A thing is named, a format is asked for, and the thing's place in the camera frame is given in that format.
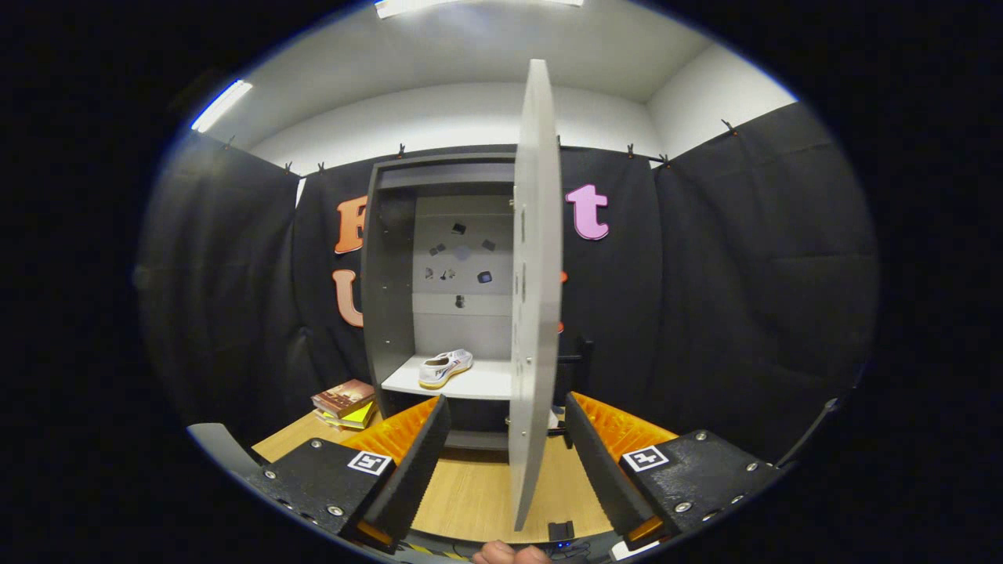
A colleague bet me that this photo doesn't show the ceiling light panel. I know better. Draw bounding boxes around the ceiling light panel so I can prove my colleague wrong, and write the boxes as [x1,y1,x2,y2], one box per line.
[190,79,254,133]
[375,0,585,20]

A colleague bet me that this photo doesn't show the yellow book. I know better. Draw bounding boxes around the yellow book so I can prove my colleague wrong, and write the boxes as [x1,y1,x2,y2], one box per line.
[317,401,378,430]

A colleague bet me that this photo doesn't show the row of black cloth clips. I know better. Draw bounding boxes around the row of black cloth clips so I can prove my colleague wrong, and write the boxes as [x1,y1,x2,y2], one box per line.
[223,117,737,173]

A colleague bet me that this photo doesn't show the beige shoe cabinet door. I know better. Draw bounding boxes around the beige shoe cabinet door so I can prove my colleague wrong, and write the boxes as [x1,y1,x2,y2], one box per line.
[505,59,595,532]

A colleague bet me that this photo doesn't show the grey shoe cabinet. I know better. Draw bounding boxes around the grey shoe cabinet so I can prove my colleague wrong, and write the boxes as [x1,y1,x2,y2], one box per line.
[360,153,596,451]

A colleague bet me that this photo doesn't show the white canvas shoe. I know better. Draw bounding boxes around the white canvas shoe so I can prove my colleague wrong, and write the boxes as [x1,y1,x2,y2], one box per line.
[418,349,474,390]

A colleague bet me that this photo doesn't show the brown cover book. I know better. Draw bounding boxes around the brown cover book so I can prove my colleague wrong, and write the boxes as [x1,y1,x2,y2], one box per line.
[311,379,377,418]

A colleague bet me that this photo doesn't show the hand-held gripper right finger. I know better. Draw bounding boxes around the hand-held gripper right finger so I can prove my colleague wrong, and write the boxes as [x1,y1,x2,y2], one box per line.
[564,392,784,549]

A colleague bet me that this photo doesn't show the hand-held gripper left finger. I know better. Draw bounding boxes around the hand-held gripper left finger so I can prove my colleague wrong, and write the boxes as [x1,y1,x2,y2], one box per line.
[247,394,453,553]

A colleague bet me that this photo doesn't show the black backdrop cloth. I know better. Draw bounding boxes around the black backdrop cloth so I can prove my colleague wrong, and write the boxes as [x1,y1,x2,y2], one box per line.
[133,102,878,463]

